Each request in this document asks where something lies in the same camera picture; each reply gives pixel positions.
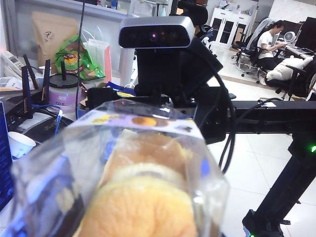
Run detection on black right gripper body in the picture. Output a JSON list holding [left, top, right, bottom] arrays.
[[134, 83, 236, 146]]

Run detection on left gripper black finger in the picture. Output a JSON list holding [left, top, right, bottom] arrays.
[[55, 191, 86, 224]]

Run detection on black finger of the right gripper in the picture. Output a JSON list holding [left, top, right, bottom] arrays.
[[87, 86, 120, 111]]

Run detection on clear plastic box of pastries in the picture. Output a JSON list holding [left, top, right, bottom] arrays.
[[11, 98, 229, 237]]

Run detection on white glass-door cabinet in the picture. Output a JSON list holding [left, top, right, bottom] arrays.
[[209, 7, 256, 49]]

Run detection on blue yellow packet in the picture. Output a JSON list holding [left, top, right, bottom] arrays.
[[105, 82, 137, 98]]

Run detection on purple disc spindle black lid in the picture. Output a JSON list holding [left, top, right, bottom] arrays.
[[48, 74, 83, 114]]

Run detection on white shopping bag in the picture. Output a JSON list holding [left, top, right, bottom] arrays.
[[82, 26, 112, 83]]

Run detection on green chips bag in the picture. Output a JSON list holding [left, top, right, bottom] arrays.
[[54, 35, 107, 81]]

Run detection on grey office chair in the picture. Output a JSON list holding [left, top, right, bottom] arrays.
[[232, 17, 275, 78]]

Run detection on black router with antennas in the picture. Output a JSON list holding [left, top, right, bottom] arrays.
[[4, 53, 77, 143]]

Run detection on white paper cup blue print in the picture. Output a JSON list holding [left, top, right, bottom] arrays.
[[7, 130, 37, 160]]

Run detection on white plush toy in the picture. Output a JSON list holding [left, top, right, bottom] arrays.
[[265, 55, 315, 81]]

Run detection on brown paper bag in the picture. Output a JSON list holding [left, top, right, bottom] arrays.
[[31, 11, 79, 75]]

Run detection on seated person in white shirt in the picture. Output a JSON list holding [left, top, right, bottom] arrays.
[[256, 19, 289, 86]]

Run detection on printed paper leaflets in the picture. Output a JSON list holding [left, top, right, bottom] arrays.
[[0, 75, 40, 92]]

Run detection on white desk phone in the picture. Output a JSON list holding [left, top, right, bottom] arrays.
[[0, 50, 23, 79]]

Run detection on black high-back office chair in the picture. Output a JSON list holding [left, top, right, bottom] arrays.
[[177, 0, 210, 47]]

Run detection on grey framed office partition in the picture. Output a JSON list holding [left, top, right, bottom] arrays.
[[7, 0, 139, 75]]

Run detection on small white desk fan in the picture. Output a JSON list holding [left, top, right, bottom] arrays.
[[283, 31, 301, 44]]

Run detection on black computer monitor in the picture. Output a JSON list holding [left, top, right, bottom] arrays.
[[295, 16, 316, 51]]

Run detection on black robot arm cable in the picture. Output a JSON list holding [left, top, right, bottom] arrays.
[[211, 70, 282, 173]]

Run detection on blue ethernet cable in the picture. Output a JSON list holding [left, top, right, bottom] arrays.
[[32, 103, 82, 135]]

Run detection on thin black vertical cable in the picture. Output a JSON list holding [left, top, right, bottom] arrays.
[[76, 0, 86, 120]]

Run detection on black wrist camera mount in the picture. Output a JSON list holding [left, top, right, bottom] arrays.
[[136, 36, 223, 97]]

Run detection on grey bar-shaped wrist camera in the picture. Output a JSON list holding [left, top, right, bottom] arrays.
[[118, 16, 196, 49]]

